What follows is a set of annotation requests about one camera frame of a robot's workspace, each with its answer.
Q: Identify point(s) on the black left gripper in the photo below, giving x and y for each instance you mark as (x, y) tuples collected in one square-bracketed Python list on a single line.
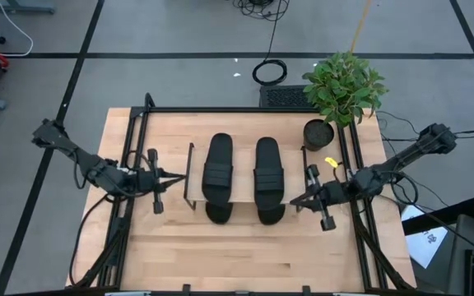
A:
[(148, 181)]

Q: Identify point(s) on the black aluminium rig frame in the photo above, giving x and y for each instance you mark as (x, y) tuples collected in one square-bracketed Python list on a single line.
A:
[(220, 109)]

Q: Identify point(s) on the white paper sheet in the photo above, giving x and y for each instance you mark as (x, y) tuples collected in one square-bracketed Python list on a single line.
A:
[(424, 242)]

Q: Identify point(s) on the grey metal desk foot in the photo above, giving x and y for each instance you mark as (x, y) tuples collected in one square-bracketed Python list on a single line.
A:
[(19, 6)]

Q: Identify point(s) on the wooden shelf black metal frame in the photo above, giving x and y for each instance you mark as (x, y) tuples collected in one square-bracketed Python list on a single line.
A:
[(243, 172)]

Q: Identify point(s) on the yellow tag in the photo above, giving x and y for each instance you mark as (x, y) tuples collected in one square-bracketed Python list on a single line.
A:
[(331, 162)]

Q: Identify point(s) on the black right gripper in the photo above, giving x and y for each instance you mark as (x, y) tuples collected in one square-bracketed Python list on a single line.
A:
[(333, 193)]

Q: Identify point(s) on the green potted plant black pot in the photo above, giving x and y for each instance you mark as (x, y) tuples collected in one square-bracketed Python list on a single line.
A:
[(344, 88)]

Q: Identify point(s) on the black table edge clamp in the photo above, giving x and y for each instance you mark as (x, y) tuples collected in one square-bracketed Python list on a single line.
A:
[(185, 289), (306, 289)]

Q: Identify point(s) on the black perforated floor box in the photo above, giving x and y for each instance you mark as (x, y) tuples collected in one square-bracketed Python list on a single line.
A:
[(286, 96)]

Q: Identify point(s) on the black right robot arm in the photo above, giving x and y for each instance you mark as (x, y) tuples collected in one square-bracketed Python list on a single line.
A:
[(405, 154)]

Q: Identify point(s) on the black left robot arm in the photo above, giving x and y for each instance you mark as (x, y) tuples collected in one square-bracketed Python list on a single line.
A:
[(85, 162)]

